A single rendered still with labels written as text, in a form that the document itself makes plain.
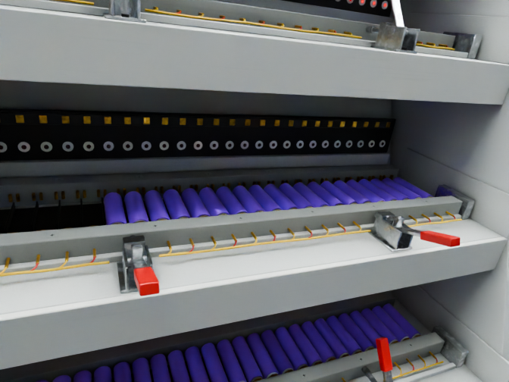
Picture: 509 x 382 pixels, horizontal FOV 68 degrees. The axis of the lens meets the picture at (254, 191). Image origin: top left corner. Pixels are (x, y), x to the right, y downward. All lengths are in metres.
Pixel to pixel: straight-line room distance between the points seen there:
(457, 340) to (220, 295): 0.38
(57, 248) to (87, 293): 0.05
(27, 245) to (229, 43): 0.22
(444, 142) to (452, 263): 0.18
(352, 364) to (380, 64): 0.35
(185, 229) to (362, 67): 0.22
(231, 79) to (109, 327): 0.22
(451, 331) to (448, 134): 0.28
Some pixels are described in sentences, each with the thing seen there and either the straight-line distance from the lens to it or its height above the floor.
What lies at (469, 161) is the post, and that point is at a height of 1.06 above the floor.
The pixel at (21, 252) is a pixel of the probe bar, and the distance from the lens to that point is 0.35.
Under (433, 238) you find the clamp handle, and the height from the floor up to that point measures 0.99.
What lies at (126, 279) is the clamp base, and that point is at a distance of 0.31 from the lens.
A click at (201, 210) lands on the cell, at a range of 0.39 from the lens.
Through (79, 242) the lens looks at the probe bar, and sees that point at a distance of 0.34.
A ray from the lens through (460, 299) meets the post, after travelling 0.61.
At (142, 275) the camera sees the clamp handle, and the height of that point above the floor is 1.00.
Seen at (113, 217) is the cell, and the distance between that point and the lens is 0.38.
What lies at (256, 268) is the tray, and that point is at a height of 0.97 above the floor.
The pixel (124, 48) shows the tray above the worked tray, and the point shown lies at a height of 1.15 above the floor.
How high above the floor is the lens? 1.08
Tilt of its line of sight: 6 degrees down
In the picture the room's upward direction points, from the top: 1 degrees counter-clockwise
